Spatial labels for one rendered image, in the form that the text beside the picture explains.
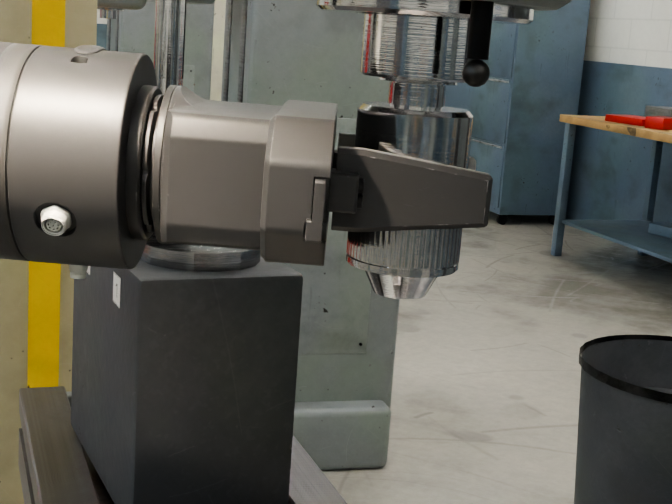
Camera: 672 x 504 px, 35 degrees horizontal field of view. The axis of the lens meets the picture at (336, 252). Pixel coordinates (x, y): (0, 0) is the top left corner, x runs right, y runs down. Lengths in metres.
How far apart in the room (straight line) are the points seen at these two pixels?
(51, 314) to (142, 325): 1.47
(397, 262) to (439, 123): 0.06
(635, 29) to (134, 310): 7.05
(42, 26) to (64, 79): 1.70
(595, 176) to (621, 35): 1.00
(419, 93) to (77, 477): 0.54
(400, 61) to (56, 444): 0.61
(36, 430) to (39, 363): 1.26
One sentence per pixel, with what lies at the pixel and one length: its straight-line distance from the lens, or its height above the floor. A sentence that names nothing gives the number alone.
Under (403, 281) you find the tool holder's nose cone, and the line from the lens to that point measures 0.43.
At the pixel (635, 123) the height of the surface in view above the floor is 0.89.
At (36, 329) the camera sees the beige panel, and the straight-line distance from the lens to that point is 2.21.
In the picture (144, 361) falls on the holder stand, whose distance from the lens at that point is 0.74.
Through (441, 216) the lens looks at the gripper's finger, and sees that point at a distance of 0.41.
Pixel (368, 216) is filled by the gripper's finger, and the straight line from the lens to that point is 0.41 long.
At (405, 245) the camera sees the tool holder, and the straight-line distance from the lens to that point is 0.42.
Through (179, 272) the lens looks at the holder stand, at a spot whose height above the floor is 1.12.
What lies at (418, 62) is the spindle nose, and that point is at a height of 1.29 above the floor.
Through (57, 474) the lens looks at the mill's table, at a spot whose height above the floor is 0.94.
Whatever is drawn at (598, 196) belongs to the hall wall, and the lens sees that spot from 7.89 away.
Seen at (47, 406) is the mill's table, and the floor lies 0.94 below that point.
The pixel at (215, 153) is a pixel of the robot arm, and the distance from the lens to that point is 0.40.
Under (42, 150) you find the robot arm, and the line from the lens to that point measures 0.41.
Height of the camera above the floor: 1.30
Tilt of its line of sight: 12 degrees down
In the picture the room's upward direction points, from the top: 4 degrees clockwise
